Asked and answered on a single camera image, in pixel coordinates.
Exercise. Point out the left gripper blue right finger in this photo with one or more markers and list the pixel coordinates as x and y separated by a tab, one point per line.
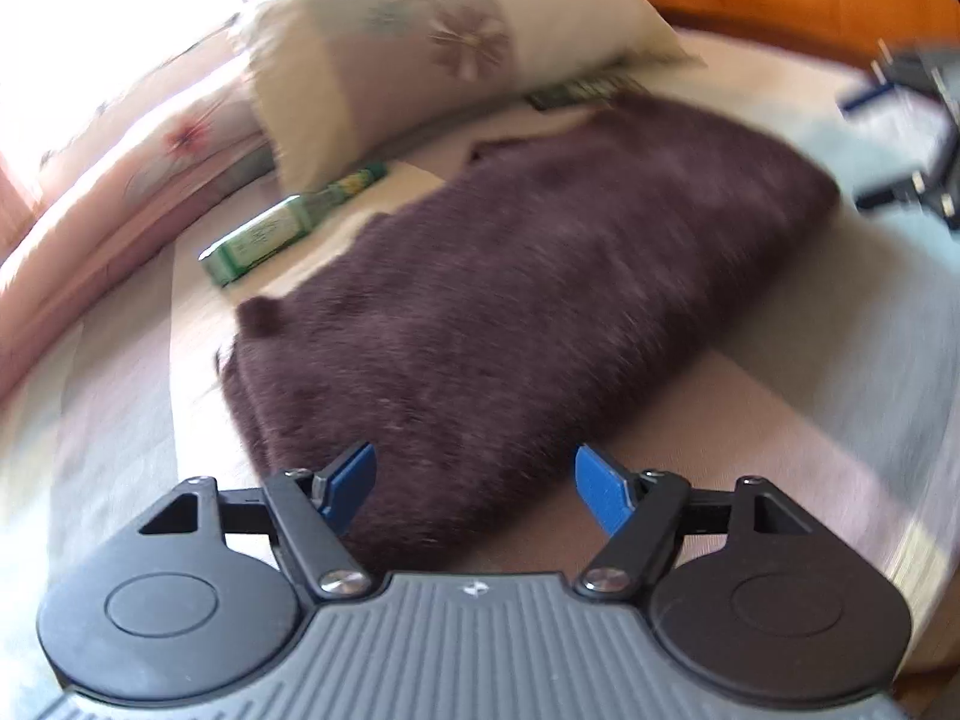
639	512

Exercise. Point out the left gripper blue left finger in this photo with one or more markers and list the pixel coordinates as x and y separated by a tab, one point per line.
311	511

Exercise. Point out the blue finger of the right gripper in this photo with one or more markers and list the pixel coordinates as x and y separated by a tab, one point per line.
851	103
892	194

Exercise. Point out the dark brown fuzzy sweater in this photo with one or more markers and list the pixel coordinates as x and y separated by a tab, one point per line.
529	305

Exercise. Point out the striped pastel bed sheet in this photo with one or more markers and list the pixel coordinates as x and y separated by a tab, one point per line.
840	385

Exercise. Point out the green glass bottle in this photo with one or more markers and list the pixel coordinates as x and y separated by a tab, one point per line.
285	223

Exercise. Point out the dark green patterned packet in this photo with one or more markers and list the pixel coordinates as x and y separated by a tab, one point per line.
589	89

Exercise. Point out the pink floral folded quilt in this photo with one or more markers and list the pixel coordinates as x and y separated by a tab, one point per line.
151	166

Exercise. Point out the floral cream pillow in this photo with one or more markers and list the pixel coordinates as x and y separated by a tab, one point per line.
334	80

